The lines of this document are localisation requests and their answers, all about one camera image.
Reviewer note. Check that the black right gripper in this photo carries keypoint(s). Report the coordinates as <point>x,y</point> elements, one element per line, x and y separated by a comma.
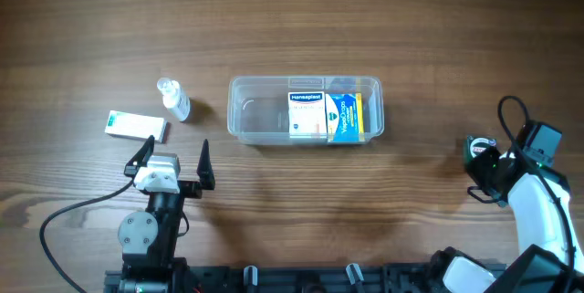
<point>474,165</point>

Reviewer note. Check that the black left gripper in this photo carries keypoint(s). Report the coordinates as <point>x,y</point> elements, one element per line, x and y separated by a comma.
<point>188,187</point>

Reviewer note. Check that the white Hansaplast plaster box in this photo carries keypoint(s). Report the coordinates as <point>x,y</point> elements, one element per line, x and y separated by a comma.
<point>307,115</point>

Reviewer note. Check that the blue yellow VapoDrops packet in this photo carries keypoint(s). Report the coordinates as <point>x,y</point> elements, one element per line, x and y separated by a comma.
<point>344,113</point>

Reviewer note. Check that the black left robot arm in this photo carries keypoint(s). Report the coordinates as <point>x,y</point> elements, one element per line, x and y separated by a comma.
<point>148,238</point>

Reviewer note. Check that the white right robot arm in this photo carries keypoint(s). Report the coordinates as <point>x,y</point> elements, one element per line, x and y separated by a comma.
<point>550,259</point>

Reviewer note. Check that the clear plastic container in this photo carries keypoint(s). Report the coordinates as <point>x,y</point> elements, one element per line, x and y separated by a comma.
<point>258,106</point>

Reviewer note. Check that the white green medicine box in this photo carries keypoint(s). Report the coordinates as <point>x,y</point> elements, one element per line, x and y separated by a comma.
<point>133,126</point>

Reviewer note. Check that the white dropper bottle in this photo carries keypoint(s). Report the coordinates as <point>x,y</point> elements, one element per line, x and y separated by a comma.
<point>174,98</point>

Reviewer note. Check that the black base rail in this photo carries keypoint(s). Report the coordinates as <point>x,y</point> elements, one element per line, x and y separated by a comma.
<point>389,278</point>

